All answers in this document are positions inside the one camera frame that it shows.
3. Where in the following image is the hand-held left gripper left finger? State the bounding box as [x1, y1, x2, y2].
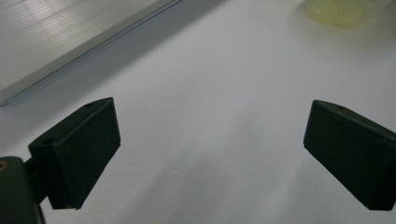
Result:
[28, 96, 121, 210]

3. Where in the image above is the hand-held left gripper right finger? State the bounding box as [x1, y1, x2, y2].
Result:
[303, 99, 396, 212]

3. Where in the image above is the white corrugated panel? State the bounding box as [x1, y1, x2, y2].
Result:
[0, 0, 183, 107]

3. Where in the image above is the translucent yellow plastic container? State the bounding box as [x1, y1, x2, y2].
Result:
[301, 0, 392, 31]

